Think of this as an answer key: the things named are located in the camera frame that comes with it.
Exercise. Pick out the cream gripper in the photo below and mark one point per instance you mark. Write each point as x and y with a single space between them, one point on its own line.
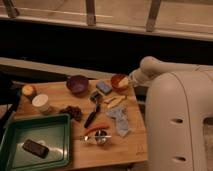
123 82

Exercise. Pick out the orange bowl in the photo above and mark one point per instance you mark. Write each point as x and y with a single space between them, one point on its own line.
115 80

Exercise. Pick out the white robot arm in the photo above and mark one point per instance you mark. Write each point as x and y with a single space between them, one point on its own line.
179 98

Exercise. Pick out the blue sponge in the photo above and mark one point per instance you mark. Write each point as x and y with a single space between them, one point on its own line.
103 87

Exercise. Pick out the yellow banana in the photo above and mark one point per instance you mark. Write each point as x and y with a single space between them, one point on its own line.
114 101

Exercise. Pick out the clear plastic bag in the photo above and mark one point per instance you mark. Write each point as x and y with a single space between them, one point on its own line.
119 115

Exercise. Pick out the purple bowl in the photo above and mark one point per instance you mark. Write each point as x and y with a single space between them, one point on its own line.
77 84

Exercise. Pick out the wooden cutting board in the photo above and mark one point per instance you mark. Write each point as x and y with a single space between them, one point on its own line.
118 150

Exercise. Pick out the orange carrot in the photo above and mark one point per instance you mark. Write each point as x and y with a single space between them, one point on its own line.
96 127

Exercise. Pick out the bunch of dark grapes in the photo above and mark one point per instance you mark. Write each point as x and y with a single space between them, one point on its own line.
74 112

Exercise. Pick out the metal measuring cup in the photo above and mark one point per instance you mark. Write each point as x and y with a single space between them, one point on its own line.
100 137

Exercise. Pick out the white cup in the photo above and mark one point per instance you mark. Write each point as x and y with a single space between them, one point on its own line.
41 102

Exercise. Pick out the orange round fruit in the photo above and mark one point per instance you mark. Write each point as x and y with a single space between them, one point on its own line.
29 90

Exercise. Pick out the green plastic tray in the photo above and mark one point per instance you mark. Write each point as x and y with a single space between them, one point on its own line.
52 132

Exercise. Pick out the dark brown rectangular block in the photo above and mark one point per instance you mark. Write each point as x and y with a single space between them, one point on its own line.
35 148

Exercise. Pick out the black handled peeler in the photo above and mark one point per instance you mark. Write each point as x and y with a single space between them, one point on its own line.
95 98

